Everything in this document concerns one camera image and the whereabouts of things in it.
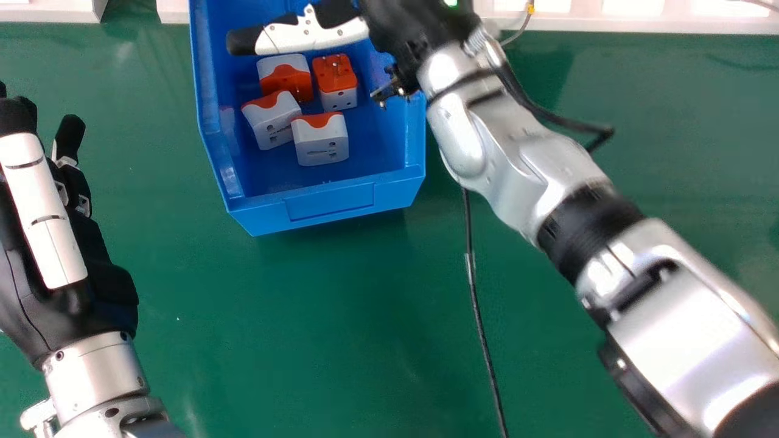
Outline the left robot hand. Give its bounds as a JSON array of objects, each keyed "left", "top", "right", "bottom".
[{"left": 0, "top": 81, "right": 139, "bottom": 365}]

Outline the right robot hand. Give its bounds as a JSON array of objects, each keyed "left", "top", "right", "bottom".
[{"left": 226, "top": 0, "right": 481, "bottom": 110}]

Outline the white-and-orange plug adapter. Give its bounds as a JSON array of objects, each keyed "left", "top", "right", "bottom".
[
  {"left": 256, "top": 54, "right": 315, "bottom": 103},
  {"left": 241, "top": 91, "right": 302, "bottom": 151},
  {"left": 291, "top": 112, "right": 351, "bottom": 167},
  {"left": 312, "top": 54, "right": 359, "bottom": 113}
]

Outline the blue plastic bin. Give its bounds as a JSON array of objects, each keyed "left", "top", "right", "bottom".
[{"left": 188, "top": 0, "right": 427, "bottom": 237}]

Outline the black hanging cable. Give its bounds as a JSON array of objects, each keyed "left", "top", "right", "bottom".
[{"left": 462, "top": 187, "right": 509, "bottom": 438}]

